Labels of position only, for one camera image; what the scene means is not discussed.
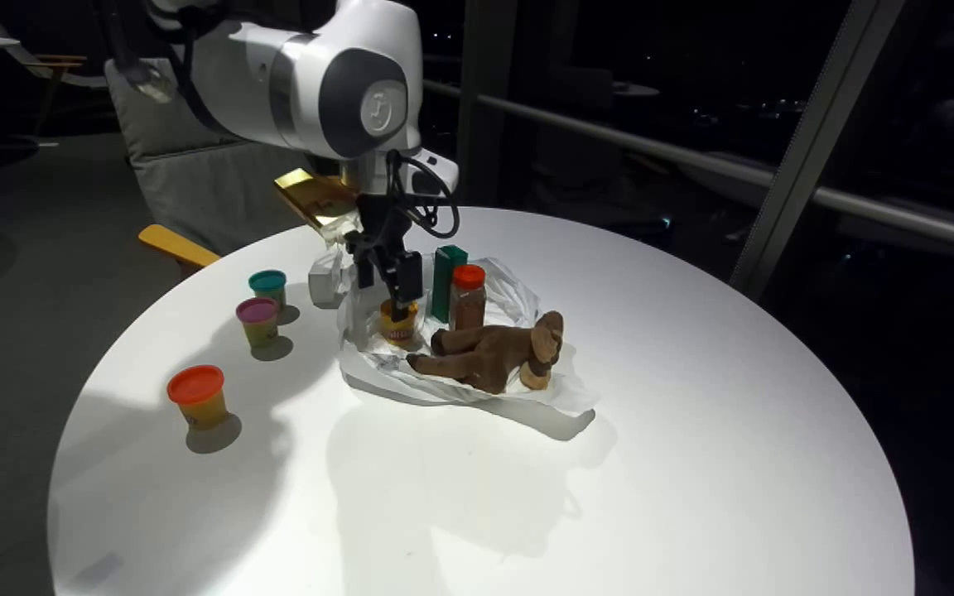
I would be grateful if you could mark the grey armchair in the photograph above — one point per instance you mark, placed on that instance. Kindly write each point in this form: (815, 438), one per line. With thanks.
(207, 187)

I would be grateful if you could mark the purple lid dough cup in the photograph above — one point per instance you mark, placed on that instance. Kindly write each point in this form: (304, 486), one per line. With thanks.
(261, 322)

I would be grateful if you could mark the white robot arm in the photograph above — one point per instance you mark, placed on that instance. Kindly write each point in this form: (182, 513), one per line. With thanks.
(347, 90)

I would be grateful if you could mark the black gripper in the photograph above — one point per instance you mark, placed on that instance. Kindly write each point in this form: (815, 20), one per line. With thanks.
(379, 250)

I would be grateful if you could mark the white plastic bag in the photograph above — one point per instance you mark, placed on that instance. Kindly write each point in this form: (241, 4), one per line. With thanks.
(382, 369)

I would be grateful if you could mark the green rectangular box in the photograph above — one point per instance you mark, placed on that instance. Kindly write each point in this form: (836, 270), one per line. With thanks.
(444, 261)

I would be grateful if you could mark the orange lid dough cup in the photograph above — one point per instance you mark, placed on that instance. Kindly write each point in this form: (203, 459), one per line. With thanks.
(200, 395)

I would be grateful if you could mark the yellow lid dough cup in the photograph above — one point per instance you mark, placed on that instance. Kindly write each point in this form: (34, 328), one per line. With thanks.
(398, 322)

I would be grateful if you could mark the teal lid dough cup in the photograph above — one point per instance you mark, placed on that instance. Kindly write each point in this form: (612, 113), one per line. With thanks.
(269, 286)

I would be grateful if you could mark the metal window railing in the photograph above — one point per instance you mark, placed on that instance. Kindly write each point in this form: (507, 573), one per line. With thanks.
(872, 209)

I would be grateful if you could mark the brown plush toy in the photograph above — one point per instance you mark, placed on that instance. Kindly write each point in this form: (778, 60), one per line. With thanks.
(484, 359)

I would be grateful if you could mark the brown jar red lid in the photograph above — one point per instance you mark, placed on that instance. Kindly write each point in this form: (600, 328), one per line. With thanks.
(468, 299)

